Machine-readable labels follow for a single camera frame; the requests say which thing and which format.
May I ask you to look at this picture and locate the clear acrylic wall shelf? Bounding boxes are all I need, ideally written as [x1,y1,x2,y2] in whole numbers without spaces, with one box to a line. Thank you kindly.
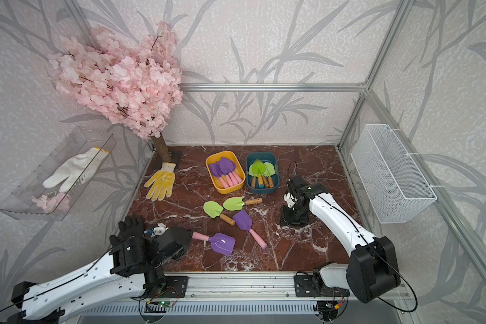
[0,127,117,221]

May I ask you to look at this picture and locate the dark teal storage box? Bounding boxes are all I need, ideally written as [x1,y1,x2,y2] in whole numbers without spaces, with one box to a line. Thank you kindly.
[246,152,280,194]

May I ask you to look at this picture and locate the aluminium front rail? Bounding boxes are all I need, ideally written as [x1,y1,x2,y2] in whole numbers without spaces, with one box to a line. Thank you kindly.
[67,271,410,302]

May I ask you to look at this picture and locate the white cotton glove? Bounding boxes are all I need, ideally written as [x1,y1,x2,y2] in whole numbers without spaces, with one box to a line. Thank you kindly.
[43,147,110,193]

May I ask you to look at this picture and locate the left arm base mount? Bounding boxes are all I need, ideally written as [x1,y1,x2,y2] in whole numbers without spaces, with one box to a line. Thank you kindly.
[131,270,189,301]

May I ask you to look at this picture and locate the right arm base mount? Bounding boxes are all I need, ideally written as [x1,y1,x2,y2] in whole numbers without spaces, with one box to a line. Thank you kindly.
[294,269,350,298]

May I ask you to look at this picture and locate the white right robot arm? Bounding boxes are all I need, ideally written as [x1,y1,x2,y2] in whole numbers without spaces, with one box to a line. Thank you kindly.
[282,175,401,303]

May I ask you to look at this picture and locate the purple square shovel pink handle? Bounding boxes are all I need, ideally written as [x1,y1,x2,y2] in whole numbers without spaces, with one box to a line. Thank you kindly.
[215,159,236,188]
[233,210,267,250]
[193,232,236,255]

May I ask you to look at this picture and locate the white wire mesh basket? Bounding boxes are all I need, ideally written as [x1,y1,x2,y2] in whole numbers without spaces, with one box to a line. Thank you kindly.
[351,124,437,224]

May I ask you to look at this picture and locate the black and yellow glove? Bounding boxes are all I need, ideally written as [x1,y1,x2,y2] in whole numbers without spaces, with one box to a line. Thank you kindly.
[109,215,145,247]

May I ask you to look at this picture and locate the green trowel yellow handle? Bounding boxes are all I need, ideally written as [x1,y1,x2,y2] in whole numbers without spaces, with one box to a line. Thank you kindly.
[251,159,266,188]

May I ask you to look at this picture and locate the pink cherry blossom tree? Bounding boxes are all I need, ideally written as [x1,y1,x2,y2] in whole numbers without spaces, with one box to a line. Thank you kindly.
[49,22,183,163]

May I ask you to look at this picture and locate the pink blossom sprig on shelf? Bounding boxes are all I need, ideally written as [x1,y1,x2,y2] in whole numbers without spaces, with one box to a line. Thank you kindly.
[31,193,72,213]

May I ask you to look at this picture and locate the yellow storage box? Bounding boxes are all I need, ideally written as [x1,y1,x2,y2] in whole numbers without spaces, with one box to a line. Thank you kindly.
[205,150,247,195]

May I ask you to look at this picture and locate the yellow rubber glove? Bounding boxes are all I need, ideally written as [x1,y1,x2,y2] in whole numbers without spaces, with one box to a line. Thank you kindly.
[144,163,176,201]

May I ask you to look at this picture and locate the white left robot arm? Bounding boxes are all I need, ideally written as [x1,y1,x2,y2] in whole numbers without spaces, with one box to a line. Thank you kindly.
[7,217,201,323]

